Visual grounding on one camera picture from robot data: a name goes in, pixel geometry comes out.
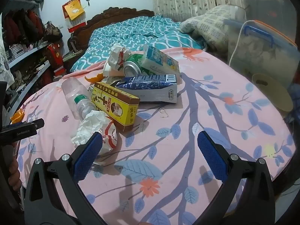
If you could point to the metal paper clip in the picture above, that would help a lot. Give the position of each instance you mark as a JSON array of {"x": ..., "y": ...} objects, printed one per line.
[{"x": 167, "y": 115}]

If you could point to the crumpled white paper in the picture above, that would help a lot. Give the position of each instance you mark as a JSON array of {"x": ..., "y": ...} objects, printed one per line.
[{"x": 117, "y": 56}]

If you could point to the cream checked pillow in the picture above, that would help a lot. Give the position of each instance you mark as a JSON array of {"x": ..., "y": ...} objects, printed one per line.
[{"x": 206, "y": 21}]

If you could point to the beige trash bin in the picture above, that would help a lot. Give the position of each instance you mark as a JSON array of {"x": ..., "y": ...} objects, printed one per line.
[{"x": 274, "y": 93}]

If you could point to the green drink can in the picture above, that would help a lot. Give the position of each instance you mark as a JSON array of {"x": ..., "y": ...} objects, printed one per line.
[{"x": 133, "y": 69}]

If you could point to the yellow cardboard box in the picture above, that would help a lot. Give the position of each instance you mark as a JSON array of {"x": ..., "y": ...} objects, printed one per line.
[{"x": 117, "y": 105}]

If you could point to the teal patterned quilt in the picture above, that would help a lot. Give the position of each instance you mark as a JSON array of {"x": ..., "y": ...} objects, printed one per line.
[{"x": 140, "y": 28}]

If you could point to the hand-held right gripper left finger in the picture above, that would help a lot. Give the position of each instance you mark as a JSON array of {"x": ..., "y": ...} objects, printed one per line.
[{"x": 88, "y": 155}]

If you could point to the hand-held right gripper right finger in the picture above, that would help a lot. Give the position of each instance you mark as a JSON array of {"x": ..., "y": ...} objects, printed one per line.
[{"x": 211, "y": 155}]

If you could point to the grey metal shelf rack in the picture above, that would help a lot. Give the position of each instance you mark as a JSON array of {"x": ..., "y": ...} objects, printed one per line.
[{"x": 32, "y": 49}]

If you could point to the red print paper wrapper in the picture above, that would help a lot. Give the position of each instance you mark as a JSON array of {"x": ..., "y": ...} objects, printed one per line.
[{"x": 93, "y": 124}]

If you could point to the person's left hand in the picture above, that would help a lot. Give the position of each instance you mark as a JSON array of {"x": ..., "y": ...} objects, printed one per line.
[{"x": 14, "y": 175}]

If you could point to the clear plastic bottle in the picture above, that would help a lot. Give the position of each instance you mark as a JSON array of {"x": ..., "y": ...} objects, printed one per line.
[{"x": 75, "y": 93}]

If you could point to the pink floral bed sheet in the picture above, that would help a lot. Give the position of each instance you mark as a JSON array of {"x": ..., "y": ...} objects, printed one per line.
[{"x": 164, "y": 126}]

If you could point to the dark red hanging clothes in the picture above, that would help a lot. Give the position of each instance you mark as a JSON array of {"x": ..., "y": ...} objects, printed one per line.
[{"x": 25, "y": 25}]

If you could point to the red wall calendar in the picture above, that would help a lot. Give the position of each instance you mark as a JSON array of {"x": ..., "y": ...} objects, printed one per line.
[{"x": 72, "y": 9}]

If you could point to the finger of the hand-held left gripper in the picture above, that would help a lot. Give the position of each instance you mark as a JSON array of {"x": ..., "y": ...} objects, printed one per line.
[{"x": 35, "y": 123}]

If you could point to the white teal drink carton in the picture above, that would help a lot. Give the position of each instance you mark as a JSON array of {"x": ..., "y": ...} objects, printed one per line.
[{"x": 159, "y": 61}]

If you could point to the blue white milk carton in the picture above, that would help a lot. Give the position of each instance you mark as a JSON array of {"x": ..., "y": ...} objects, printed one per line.
[{"x": 150, "y": 86}]

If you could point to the orange peel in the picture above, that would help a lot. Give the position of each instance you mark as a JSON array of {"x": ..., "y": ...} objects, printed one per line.
[
  {"x": 17, "y": 116},
  {"x": 98, "y": 78}
]

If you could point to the red gift box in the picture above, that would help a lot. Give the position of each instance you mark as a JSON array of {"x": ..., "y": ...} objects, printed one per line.
[{"x": 55, "y": 58}]

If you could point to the brown wooden headboard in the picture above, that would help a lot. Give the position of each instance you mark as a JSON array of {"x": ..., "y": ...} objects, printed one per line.
[{"x": 103, "y": 16}]

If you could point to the brown handbag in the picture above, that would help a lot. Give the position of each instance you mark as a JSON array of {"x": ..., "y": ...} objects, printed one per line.
[{"x": 52, "y": 31}]

